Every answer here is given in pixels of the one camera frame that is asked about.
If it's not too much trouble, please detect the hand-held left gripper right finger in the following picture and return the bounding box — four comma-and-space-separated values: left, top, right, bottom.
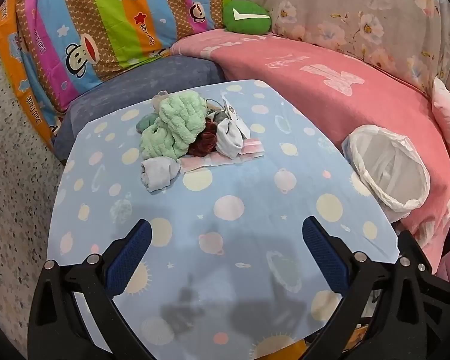
301, 215, 426, 360

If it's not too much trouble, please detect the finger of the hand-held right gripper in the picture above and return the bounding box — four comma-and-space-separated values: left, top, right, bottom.
398, 230, 450, 360

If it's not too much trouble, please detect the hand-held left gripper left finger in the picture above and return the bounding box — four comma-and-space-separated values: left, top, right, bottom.
27, 218, 153, 360

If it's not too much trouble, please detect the rolled grey sock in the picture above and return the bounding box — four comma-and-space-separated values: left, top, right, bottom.
140, 157, 181, 194

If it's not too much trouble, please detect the light blue planet print cloth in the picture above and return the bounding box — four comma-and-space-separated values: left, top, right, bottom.
47, 79, 400, 360

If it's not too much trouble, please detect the pink striped cloth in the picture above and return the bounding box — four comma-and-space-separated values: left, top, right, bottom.
178, 139, 266, 174

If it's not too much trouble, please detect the teal and pink ball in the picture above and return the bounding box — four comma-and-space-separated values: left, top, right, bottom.
136, 113, 159, 134

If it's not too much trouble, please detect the dark red scrunchie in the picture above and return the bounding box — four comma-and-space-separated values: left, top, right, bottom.
188, 117, 221, 157

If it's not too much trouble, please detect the mint green fluffy cloth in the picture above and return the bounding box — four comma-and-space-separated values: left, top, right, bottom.
140, 93, 209, 161

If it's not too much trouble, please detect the white sock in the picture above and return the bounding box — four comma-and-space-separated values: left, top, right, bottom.
215, 117, 251, 159

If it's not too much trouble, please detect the blue-grey sofa cushion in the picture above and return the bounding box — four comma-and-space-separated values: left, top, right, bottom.
52, 54, 226, 166

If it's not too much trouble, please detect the pink blanket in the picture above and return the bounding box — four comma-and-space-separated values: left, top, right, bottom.
170, 28, 450, 274

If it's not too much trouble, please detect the white paper tag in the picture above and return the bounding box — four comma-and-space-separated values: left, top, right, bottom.
220, 95, 241, 121

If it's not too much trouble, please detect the striped cartoon monkey quilt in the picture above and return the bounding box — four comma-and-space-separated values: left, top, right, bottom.
0, 0, 233, 151

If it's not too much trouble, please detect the green cushion with white tick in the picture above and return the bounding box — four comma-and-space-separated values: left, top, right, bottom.
222, 0, 272, 34

